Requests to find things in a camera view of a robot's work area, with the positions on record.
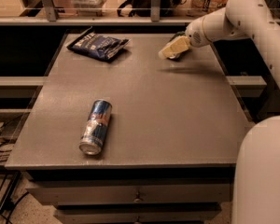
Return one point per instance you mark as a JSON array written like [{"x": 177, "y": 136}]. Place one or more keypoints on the blue chip bag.
[{"x": 99, "y": 47}]

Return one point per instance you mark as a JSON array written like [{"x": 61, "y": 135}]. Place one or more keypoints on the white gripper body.
[{"x": 195, "y": 34}]

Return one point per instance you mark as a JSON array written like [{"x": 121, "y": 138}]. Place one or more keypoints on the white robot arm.
[{"x": 256, "y": 191}]

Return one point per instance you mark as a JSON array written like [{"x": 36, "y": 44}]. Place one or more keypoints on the black bag on shelf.
[{"x": 143, "y": 8}]

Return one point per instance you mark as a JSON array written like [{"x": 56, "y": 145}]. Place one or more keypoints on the green soda can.
[{"x": 177, "y": 45}]

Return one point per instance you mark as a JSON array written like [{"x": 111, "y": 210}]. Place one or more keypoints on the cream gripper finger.
[{"x": 165, "y": 52}]

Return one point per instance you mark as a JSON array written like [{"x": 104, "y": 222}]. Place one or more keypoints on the redbull can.
[{"x": 92, "y": 140}]

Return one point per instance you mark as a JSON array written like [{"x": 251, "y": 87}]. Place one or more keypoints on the grey drawer cabinet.
[{"x": 171, "y": 142}]

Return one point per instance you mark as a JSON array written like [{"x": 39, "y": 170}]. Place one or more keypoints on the metal shelf rail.
[{"x": 60, "y": 12}]

